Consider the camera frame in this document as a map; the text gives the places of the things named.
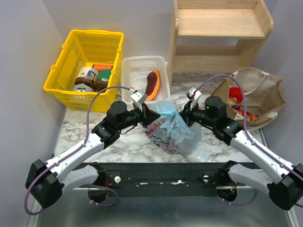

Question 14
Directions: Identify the light blue plastic bag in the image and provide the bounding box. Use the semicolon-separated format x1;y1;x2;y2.
144;100;202;155

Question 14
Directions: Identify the red assorted candy bag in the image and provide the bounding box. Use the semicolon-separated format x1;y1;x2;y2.
235;108;258;122

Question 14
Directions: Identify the brown burlap tote bag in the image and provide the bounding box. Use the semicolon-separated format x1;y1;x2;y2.
212;67;286;129

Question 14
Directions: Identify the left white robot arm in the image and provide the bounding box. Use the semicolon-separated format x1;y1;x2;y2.
25;101;160;209

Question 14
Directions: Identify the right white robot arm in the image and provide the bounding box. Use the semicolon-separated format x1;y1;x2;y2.
180;95;303;210

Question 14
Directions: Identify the white plastic tray basket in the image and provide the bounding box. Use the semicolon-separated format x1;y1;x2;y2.
121;55;170;105

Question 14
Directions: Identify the green brown-lid jar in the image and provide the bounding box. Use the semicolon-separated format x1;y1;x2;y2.
95;69;111;92

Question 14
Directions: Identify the white small cup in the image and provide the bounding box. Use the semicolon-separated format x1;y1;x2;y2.
73;84;86;92

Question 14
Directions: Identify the white brown-lid jar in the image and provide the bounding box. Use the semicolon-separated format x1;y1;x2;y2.
74;67;98;92

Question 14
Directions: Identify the wooden shelf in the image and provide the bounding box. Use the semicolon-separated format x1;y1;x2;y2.
168;0;274;80

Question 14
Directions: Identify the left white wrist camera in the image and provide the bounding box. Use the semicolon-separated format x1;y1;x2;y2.
128;87;148;109

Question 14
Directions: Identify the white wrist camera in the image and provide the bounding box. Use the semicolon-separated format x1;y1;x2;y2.
186;87;202;110
128;87;148;109

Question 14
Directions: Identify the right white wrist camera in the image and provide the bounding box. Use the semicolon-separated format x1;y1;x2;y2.
186;87;202;110

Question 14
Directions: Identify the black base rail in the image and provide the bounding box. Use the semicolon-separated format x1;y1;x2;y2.
71;162;263;198

